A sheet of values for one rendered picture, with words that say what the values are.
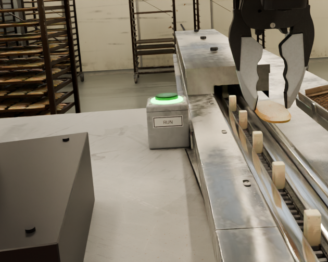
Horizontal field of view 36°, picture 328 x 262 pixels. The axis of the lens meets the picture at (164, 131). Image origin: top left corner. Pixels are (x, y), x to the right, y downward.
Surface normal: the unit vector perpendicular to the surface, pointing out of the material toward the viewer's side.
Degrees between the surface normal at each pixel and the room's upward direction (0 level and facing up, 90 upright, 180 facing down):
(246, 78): 90
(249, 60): 90
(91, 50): 90
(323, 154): 0
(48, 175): 4
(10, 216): 4
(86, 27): 90
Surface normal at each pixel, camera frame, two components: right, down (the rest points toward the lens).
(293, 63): 0.00, 0.25
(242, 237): -0.06, -0.96
